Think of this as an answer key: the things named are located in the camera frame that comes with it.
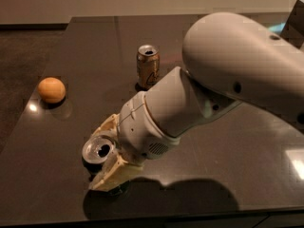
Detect gold soda can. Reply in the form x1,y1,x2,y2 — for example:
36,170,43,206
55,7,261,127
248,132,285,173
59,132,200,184
137,45,160,90

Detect orange ball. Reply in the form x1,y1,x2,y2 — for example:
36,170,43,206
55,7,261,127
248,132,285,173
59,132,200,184
37,77,66,104

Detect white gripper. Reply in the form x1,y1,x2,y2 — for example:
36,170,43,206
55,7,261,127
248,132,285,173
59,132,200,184
89,91,180,192

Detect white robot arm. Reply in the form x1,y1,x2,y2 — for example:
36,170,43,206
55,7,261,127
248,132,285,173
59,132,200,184
89,12,304,192

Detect green soda can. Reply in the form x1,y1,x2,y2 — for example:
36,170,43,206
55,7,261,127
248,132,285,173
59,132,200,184
82,135,115,182

